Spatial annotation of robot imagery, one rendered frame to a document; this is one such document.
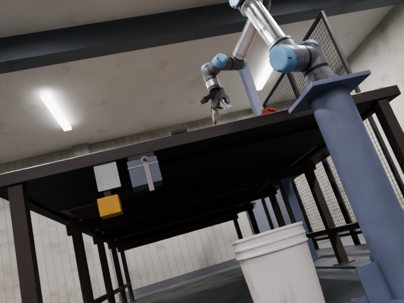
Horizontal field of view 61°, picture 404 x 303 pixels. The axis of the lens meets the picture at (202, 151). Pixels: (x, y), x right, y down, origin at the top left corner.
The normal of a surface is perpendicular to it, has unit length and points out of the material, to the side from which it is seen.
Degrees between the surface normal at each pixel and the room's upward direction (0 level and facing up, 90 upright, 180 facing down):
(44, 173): 90
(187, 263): 90
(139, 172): 90
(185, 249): 90
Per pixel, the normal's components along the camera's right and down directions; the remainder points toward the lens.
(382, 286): 0.11, -0.32
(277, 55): -0.77, 0.26
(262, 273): -0.54, -0.04
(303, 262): 0.48, -0.33
